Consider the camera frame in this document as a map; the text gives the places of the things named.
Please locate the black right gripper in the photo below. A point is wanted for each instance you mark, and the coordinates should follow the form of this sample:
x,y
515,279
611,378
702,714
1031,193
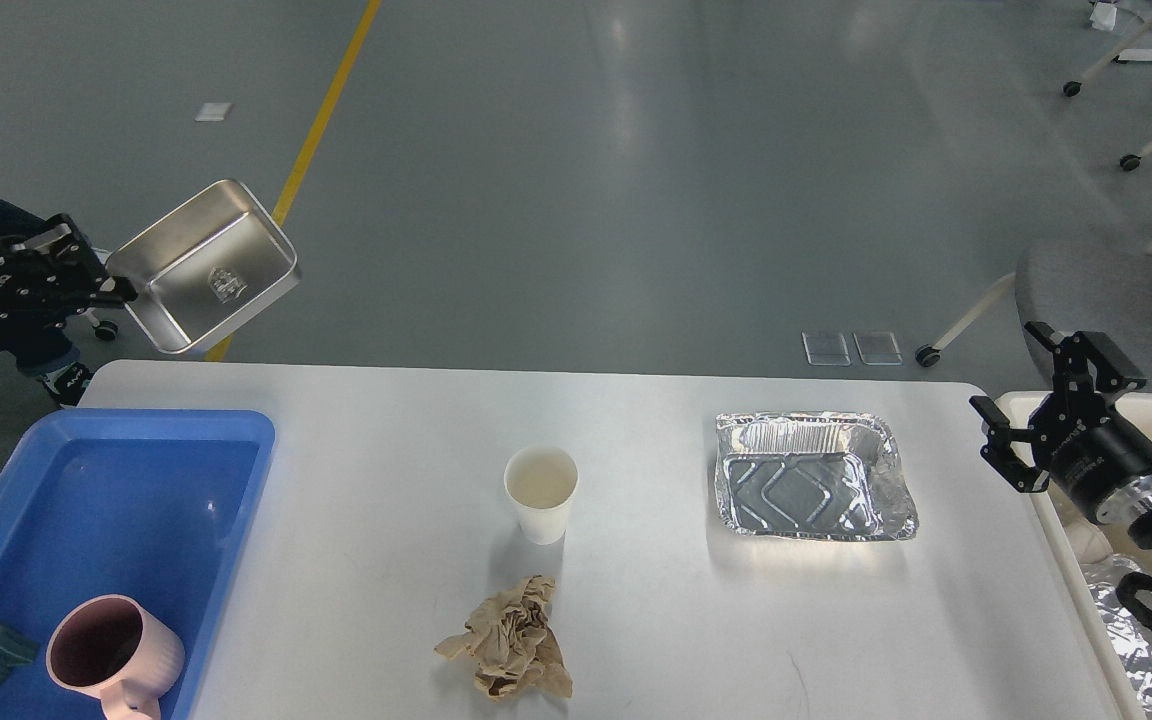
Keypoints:
x,y
1101,461

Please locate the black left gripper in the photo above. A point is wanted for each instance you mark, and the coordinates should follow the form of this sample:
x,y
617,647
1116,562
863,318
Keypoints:
x,y
52,275

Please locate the stainless steel tray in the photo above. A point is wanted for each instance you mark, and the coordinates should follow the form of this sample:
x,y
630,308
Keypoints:
x,y
205,269

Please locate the pink mug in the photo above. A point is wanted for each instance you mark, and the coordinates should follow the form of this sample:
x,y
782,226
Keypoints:
x,y
113,650

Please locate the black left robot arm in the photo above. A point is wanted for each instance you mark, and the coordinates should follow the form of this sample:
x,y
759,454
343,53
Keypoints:
x,y
46,278

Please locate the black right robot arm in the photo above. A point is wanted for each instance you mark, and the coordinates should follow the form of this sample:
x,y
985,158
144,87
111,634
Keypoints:
x,y
1134,591

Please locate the seated person in black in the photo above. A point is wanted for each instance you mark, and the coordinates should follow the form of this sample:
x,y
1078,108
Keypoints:
x,y
45,355

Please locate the cream plastic bin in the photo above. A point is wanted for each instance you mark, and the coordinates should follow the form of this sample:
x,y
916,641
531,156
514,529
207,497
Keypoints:
x,y
1053,509

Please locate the grey office chair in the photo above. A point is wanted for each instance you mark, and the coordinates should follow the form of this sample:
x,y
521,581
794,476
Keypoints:
x,y
1073,286

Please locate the aluminium foil tray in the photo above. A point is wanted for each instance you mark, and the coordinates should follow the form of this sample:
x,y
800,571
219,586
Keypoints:
x,y
812,476

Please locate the blue plastic bin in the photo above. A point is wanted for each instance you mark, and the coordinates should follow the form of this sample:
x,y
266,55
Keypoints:
x,y
154,504

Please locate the white paper cup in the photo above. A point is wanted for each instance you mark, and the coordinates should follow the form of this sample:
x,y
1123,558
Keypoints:
x,y
540,483

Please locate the crumpled brown paper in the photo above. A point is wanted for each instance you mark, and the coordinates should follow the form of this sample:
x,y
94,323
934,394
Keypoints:
x,y
509,638

